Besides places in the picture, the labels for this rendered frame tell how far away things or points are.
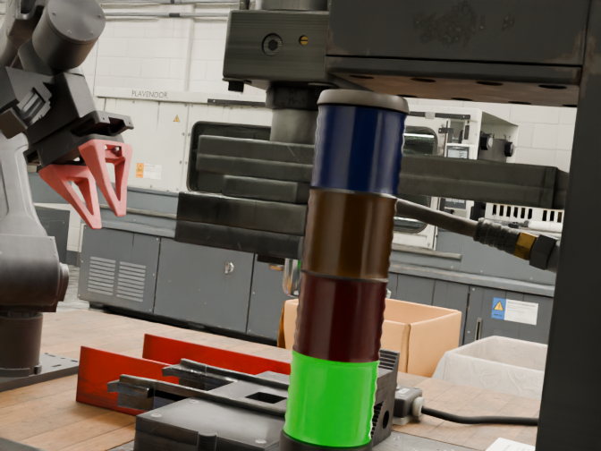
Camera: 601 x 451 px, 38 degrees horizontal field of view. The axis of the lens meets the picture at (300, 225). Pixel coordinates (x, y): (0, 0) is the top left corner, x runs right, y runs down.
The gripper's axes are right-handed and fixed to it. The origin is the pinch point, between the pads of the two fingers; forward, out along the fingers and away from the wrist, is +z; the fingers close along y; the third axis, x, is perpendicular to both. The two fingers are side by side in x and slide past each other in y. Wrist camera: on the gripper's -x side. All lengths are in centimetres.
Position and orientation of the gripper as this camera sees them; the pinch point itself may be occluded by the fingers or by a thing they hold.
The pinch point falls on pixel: (105, 215)
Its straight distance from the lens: 92.0
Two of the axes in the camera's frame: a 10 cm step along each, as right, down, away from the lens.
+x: 4.0, -0.1, 9.2
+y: 8.4, -4.0, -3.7
